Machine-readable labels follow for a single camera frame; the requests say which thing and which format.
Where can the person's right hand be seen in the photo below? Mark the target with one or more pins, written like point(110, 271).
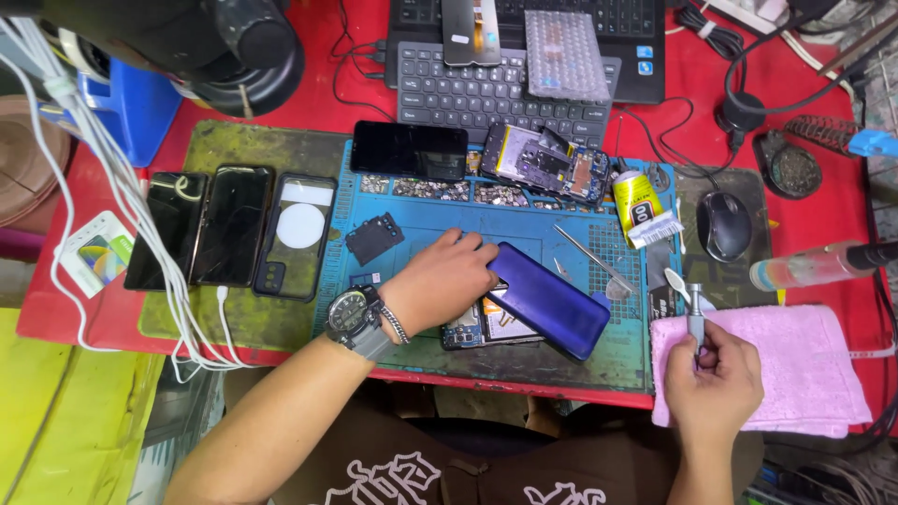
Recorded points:
point(719, 393)

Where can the person's left hand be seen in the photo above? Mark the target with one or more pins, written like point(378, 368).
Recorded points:
point(435, 280)

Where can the person's left fingers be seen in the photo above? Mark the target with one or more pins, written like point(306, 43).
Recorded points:
point(477, 261)

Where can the person's right fingers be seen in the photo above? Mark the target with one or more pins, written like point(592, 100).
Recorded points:
point(714, 344)

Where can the silver precision screwdriver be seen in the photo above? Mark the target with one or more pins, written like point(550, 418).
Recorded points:
point(694, 315)

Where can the blue phone back cover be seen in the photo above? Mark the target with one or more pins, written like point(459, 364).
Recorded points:
point(551, 301)

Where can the blue repair work mat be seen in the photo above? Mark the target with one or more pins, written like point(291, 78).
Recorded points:
point(435, 217)

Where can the opened phone with battery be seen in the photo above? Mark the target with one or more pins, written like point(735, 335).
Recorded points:
point(484, 328)

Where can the white plastic spudger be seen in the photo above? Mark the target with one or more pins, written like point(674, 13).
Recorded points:
point(677, 284)

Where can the pink towel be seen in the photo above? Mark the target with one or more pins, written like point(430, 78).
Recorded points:
point(786, 372)

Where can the black label packet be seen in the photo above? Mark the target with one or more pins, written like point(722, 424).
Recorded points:
point(659, 280)

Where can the long metal spudger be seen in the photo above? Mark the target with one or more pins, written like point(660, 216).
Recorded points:
point(593, 259)

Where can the black computer mouse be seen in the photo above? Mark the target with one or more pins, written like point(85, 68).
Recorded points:
point(724, 226)

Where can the disassembled phone with circuit board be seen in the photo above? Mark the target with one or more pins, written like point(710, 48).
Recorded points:
point(547, 165)

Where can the clear bottle with black cap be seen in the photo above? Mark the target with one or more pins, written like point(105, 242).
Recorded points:
point(807, 265)

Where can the black smartphone with dark screen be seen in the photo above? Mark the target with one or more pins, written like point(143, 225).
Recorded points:
point(408, 150)

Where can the grey black wristwatch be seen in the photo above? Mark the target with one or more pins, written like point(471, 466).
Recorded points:
point(351, 312)

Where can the yellow glue tube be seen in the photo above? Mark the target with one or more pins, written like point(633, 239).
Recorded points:
point(637, 203)

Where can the grey keyboard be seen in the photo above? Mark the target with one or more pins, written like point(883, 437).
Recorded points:
point(484, 98)

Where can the black phone case white disc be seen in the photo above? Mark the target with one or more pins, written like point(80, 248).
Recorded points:
point(298, 235)

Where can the black round sponge tin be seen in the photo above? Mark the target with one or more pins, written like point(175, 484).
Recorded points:
point(789, 168)

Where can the brown printed shirt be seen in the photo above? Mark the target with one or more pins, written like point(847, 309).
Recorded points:
point(421, 463)

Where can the bubble wrap packet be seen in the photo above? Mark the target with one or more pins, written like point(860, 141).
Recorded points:
point(565, 56)

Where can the replacement phone screen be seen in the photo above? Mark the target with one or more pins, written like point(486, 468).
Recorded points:
point(471, 31)

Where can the soldering iron spring holder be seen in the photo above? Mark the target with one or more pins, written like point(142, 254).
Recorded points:
point(821, 133)

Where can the worn green cutting mat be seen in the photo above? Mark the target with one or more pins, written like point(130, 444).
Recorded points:
point(245, 147)

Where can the black laptop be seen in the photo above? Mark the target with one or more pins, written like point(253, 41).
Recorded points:
point(631, 42)

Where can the black smartphone with cracked glass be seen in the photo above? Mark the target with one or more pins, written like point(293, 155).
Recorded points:
point(165, 231)

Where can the white power strip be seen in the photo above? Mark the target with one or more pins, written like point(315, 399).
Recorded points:
point(754, 12)

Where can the black microscope head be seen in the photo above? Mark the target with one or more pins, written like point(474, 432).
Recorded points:
point(210, 42)

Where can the blue plastic container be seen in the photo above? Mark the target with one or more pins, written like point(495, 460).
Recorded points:
point(137, 112)

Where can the white printed card box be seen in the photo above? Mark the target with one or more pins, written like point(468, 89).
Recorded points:
point(98, 256)

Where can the yellow cloth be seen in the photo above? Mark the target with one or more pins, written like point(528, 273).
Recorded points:
point(63, 421)

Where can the brown round hat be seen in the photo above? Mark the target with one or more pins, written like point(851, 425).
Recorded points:
point(28, 161)

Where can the black phone camera plate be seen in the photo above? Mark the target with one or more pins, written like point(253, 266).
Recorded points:
point(374, 238)

